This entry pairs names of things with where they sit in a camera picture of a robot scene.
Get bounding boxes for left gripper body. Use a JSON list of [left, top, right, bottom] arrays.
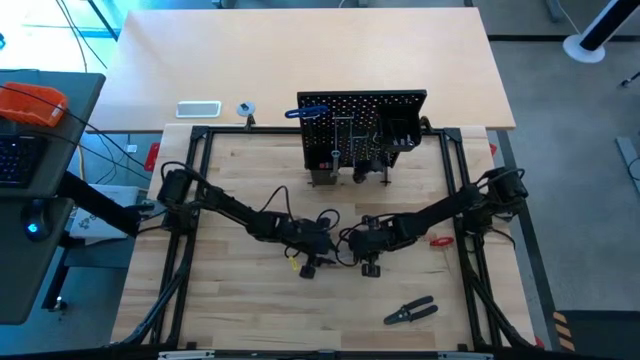
[[275, 215, 339, 281]]

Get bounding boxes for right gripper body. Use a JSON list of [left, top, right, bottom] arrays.
[[346, 214, 404, 279]]

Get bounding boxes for blue-handled hex key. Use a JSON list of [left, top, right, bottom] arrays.
[[284, 104, 330, 120]]

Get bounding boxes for tall black box holder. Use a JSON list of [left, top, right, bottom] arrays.
[[309, 167, 340, 187]]

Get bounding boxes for silver metal plate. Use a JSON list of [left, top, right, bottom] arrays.
[[157, 349, 217, 360], [436, 351, 495, 360]]

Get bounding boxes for black plastic bin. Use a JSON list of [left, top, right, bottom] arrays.
[[380, 115, 424, 153]]

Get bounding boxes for black metal pegboard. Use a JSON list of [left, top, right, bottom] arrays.
[[296, 89, 429, 187]]

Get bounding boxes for white rectangular tablet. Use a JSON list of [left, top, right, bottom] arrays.
[[175, 100, 223, 120]]

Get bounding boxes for white paper sheet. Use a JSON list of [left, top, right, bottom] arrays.
[[68, 183, 146, 240]]

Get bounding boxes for light wooden desk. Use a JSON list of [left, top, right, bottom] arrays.
[[88, 7, 517, 133]]

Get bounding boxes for black computer mouse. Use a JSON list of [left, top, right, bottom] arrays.
[[19, 198, 50, 243]]

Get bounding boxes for dark grey side desk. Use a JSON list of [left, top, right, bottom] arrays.
[[0, 68, 107, 326]]

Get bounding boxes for white round-base stand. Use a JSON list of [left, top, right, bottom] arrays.
[[563, 0, 640, 65]]

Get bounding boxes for black backlit keyboard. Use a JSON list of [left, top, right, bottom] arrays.
[[0, 133, 45, 189]]

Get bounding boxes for orange plastic case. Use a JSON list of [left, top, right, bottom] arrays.
[[0, 80, 70, 128]]

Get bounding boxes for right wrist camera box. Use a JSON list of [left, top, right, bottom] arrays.
[[349, 224, 396, 253]]

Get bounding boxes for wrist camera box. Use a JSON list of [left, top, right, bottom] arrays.
[[349, 224, 396, 253], [287, 218, 332, 251]]

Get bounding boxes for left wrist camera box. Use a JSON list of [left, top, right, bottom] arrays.
[[287, 218, 332, 251]]

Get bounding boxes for black-handled pliers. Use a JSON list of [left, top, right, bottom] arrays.
[[383, 296, 440, 327]]

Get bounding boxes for black aluminium rig frame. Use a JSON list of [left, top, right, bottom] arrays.
[[119, 113, 539, 351]]

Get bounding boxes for thin black floor cable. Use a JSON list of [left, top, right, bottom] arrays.
[[62, 0, 109, 70], [54, 0, 89, 73]]

